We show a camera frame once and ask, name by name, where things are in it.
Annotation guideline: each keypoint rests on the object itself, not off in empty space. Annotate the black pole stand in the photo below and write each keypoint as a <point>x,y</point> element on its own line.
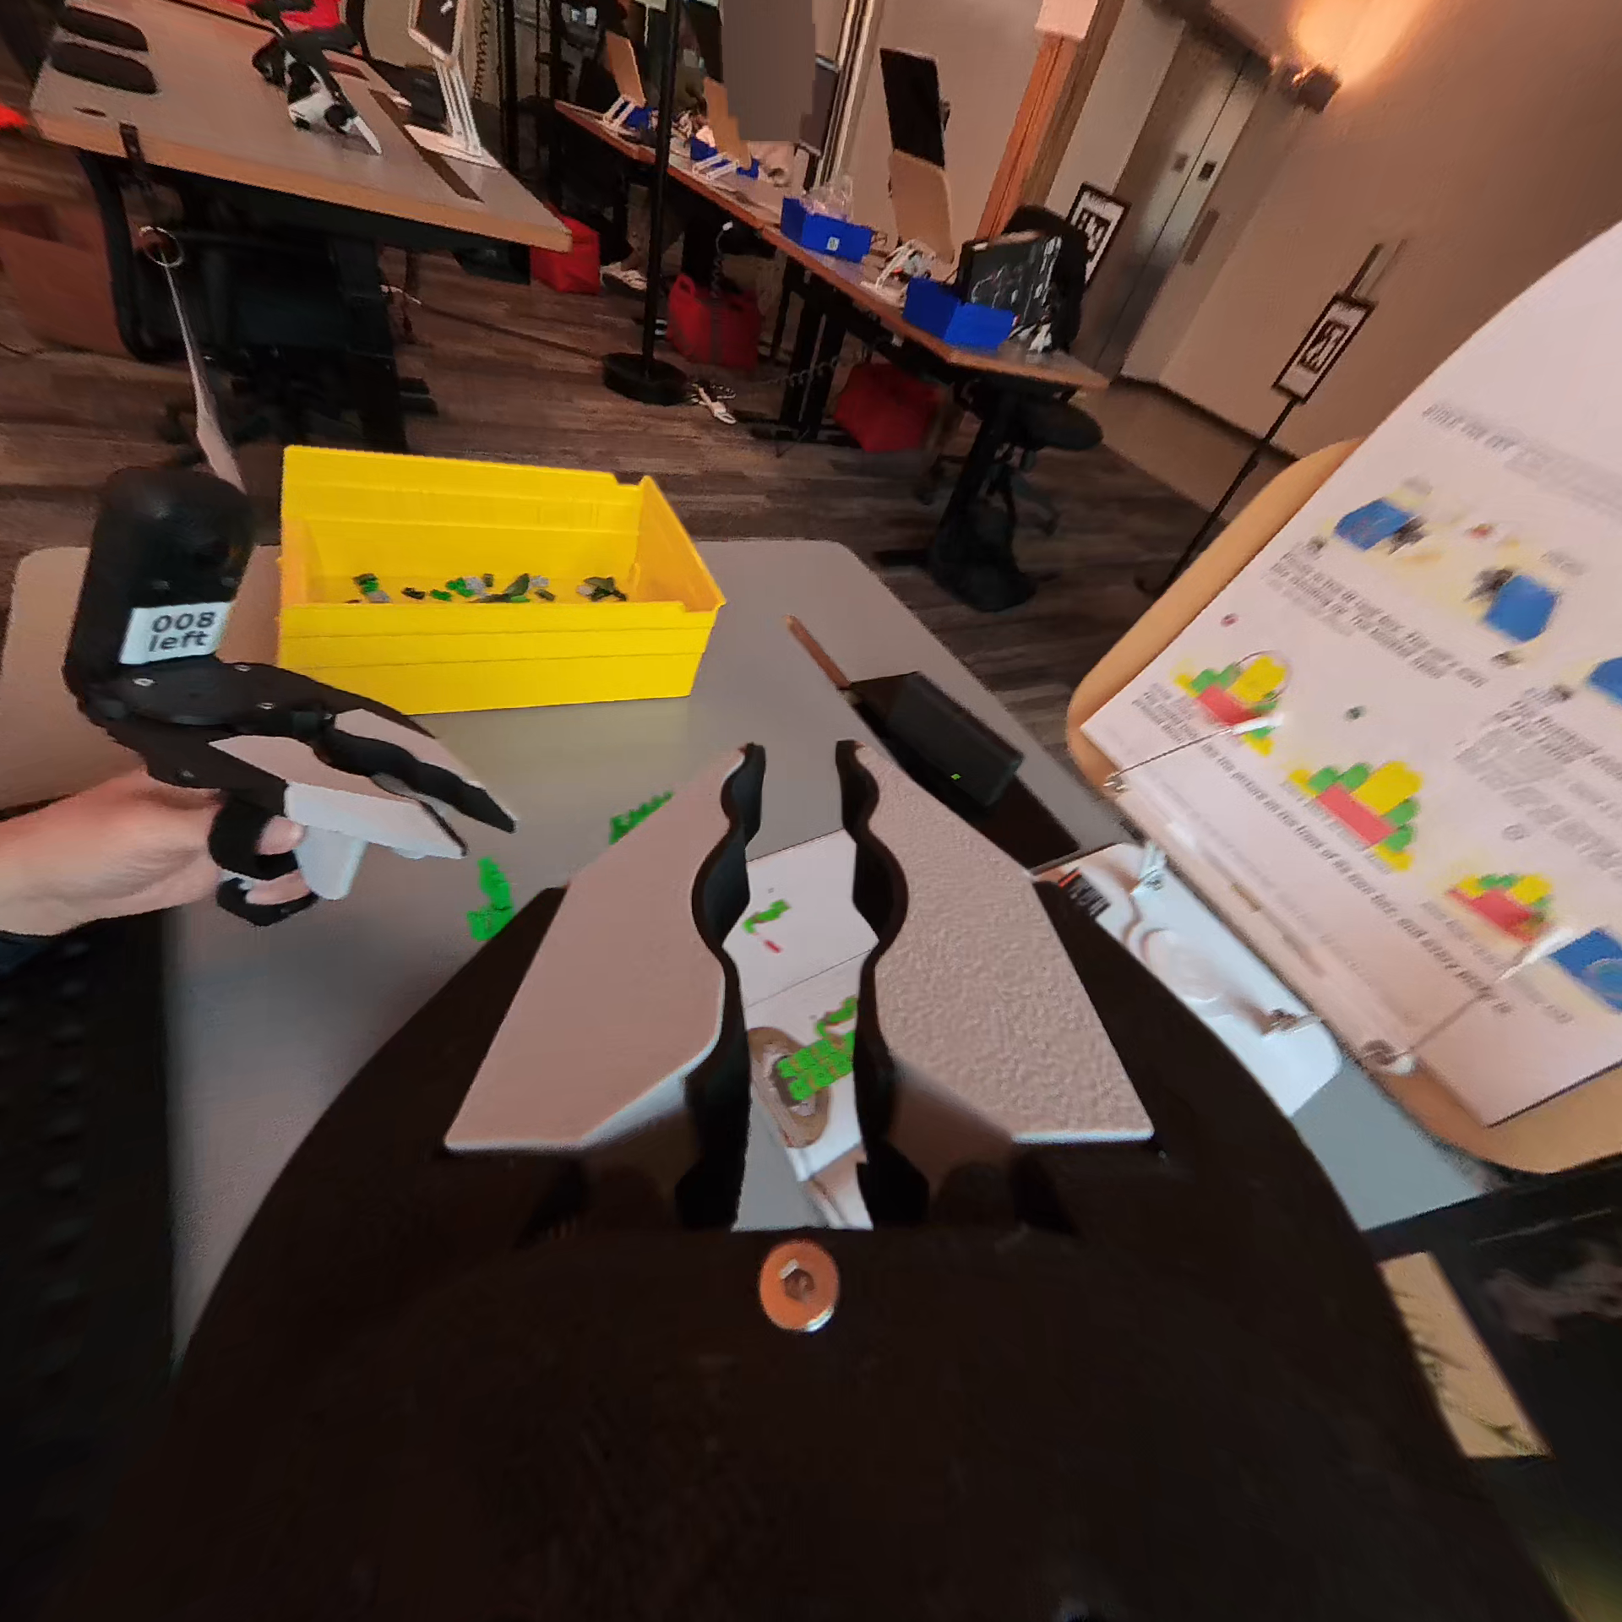
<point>643,378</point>

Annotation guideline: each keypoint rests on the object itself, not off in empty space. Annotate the long wooden desk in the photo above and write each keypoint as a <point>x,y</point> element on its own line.
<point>760,220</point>

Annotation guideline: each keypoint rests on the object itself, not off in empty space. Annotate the pile of lego pieces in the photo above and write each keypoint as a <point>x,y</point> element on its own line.
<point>519,590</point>

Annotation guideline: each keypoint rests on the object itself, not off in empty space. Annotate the yellow plastic bin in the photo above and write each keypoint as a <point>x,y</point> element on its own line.
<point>481,654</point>

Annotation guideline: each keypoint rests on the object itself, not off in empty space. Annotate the black office chair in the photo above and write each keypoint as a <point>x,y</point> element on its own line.
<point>1050,426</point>

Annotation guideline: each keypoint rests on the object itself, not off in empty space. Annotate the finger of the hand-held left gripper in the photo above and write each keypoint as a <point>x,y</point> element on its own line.
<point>436,768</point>
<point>380,818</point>

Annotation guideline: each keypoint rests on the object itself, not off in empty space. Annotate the white wooden document stand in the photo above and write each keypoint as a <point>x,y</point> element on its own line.
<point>1216,977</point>

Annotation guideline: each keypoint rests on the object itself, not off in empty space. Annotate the white tablet stand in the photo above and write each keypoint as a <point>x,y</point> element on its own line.
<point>450,121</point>

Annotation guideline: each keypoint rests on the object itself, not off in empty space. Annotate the wooden background desk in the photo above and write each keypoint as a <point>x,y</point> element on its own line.
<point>228,140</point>

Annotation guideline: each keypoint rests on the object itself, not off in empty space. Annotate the black orange battery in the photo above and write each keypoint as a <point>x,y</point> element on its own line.
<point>1077,890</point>

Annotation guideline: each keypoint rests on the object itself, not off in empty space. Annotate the black white spare gripper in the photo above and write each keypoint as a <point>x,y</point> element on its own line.
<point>311,102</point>

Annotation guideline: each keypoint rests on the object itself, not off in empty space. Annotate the white hanging tag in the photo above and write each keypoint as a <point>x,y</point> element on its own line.
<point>208,419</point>

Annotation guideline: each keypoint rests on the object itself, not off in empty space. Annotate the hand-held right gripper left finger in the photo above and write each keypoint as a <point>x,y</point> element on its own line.
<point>594,1002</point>

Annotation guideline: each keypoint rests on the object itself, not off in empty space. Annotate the black box on desk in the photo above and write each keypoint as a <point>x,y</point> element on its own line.
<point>1013,287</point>

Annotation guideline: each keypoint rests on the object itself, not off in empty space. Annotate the person's left hand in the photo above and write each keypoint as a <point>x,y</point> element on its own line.
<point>114,849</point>

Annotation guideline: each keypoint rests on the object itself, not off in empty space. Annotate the framed wall tag sign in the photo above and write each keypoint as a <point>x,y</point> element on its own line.
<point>1096,229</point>

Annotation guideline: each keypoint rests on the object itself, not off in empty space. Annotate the printed instruction sheet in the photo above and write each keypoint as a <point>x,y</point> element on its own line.
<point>1419,660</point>

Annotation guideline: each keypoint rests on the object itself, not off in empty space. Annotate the lego instruction booklet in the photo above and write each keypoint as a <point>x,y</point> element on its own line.
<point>811,965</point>

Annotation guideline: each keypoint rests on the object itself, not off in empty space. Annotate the red bag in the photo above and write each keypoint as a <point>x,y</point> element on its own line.
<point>567,260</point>
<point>712,324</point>
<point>884,407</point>

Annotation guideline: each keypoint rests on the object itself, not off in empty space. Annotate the black perforated chair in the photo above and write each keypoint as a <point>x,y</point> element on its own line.
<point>75,1268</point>

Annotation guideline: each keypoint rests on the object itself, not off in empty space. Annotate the green lego bamboo model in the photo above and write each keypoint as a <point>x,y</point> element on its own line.
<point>488,901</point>

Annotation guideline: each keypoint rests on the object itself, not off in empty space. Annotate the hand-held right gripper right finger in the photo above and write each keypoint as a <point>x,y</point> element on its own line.
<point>1000,1002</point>

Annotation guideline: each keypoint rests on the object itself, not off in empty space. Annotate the black charger box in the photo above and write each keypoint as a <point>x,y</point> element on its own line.
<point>936,743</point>

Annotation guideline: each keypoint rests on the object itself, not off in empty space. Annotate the small blue plastic bin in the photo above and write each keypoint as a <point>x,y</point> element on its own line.
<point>722,160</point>

